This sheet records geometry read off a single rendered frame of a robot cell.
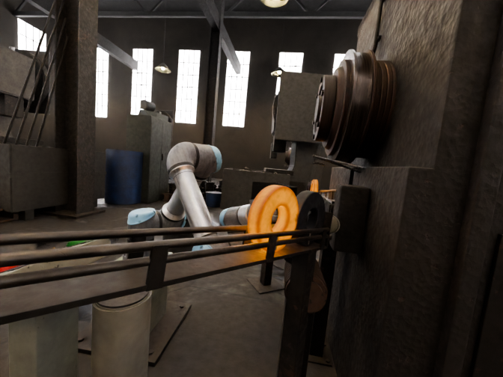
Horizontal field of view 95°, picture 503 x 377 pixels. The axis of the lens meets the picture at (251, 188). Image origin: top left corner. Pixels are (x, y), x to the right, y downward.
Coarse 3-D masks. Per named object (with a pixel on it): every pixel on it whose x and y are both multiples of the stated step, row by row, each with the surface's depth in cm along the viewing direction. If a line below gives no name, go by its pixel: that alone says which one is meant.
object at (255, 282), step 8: (256, 184) 168; (264, 184) 171; (272, 184) 174; (280, 184) 170; (256, 192) 169; (296, 192) 153; (264, 264) 161; (272, 264) 162; (264, 272) 160; (248, 280) 167; (256, 280) 168; (264, 280) 160; (272, 280) 170; (256, 288) 157; (264, 288) 158; (272, 288) 159; (280, 288) 160
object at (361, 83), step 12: (360, 60) 84; (360, 72) 81; (372, 72) 81; (360, 84) 80; (372, 84) 80; (360, 96) 81; (348, 108) 84; (360, 108) 81; (348, 120) 82; (360, 120) 83; (348, 132) 86; (360, 132) 85; (348, 144) 89; (336, 156) 95; (348, 156) 95
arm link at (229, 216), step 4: (228, 208) 87; (232, 208) 84; (236, 208) 82; (224, 212) 86; (228, 212) 83; (232, 212) 82; (236, 212) 80; (220, 216) 86; (224, 216) 85; (228, 216) 83; (232, 216) 81; (236, 216) 80; (220, 220) 86; (224, 220) 85; (228, 220) 83; (232, 220) 82; (236, 220) 80; (224, 224) 85; (228, 224) 83; (232, 224) 82; (236, 224) 82; (240, 224) 80
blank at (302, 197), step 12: (312, 192) 63; (300, 204) 60; (312, 204) 63; (324, 204) 68; (300, 216) 59; (312, 216) 68; (324, 216) 69; (300, 228) 60; (312, 228) 66; (312, 240) 66
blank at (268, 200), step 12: (264, 192) 50; (276, 192) 50; (288, 192) 54; (252, 204) 49; (264, 204) 48; (276, 204) 51; (288, 204) 54; (252, 216) 48; (264, 216) 48; (288, 216) 55; (252, 228) 48; (264, 228) 49; (276, 228) 56; (288, 228) 56; (252, 240) 50; (264, 240) 50
